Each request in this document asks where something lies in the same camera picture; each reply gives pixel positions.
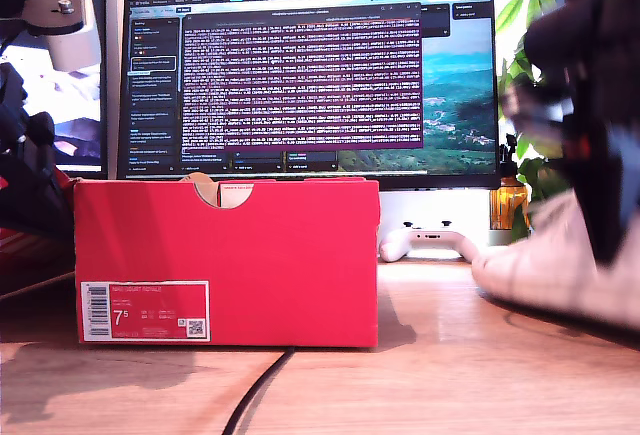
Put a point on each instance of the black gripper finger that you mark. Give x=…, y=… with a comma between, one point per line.
x=600, y=205
x=35, y=195

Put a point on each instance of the red shoebox lid white logo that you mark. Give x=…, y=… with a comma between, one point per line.
x=25, y=247

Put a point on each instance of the white leather sneaker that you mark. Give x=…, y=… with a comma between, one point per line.
x=540, y=265

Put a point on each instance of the red cardboard shoebox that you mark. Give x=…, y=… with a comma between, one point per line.
x=250, y=265

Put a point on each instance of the small black computer monitor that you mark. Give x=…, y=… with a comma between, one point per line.
x=75, y=120

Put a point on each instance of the amber pump bottle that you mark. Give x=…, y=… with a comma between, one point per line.
x=507, y=205

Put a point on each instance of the pale green plant pot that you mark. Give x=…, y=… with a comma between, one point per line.
x=499, y=237

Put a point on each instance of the brown cardboard insert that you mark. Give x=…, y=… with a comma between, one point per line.
x=207, y=192

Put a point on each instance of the white game controller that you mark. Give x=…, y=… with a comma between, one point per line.
x=425, y=241

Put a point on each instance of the green leafy houseplant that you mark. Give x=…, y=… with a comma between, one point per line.
x=536, y=5

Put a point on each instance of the large black computer monitor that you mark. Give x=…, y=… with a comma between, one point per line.
x=300, y=80

